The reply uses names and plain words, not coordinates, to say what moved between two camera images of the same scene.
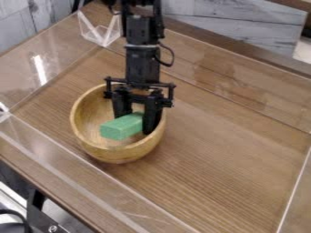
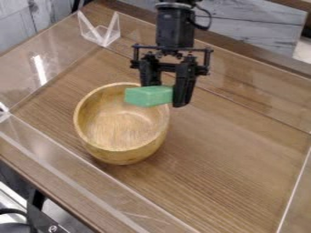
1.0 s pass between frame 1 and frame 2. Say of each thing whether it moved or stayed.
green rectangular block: moved
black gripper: moved
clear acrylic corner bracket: stayed
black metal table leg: stayed
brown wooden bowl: stayed
